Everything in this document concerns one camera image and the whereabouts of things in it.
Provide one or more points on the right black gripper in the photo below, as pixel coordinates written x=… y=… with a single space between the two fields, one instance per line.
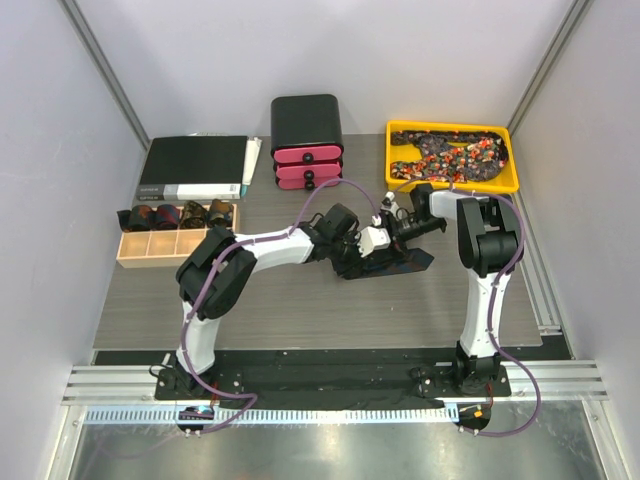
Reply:
x=393 y=229

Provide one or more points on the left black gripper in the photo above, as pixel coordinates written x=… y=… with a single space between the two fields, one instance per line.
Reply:
x=355 y=263

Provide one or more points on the blue brown striped tie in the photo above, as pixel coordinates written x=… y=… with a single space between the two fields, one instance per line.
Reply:
x=388 y=262

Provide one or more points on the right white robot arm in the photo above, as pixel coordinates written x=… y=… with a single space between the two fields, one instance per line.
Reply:
x=490 y=242

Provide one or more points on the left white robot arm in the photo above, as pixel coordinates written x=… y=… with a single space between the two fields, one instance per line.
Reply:
x=214 y=276

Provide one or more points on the colourful floral tie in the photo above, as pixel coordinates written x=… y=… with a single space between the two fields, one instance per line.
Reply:
x=476 y=156

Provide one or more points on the yellow plastic tray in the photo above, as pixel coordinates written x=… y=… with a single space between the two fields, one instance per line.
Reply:
x=507 y=182

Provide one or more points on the black pink drawer box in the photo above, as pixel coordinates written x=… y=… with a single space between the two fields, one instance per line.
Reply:
x=306 y=140

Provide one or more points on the rolled brown patterned tie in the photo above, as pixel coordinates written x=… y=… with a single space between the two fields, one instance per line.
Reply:
x=193 y=216

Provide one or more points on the wooden compartment organizer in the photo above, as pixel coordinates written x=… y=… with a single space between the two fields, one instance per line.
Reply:
x=162 y=248

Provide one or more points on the rolled navy striped tie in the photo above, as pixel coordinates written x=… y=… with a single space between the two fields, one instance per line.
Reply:
x=167 y=217

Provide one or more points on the black flat box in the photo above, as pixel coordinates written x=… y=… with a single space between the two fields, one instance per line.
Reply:
x=193 y=167

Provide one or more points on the rolled red dark tie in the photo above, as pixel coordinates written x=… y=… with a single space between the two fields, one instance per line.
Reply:
x=139 y=218

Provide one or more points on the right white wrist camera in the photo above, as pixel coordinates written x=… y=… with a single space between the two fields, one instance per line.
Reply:
x=389 y=204

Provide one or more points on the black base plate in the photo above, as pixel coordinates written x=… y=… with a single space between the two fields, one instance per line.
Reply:
x=327 y=380

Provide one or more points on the white slotted cable duct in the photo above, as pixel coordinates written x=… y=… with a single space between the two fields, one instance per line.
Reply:
x=197 y=415

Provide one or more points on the aluminium frame rail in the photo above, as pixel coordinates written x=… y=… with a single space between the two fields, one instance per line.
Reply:
x=109 y=385

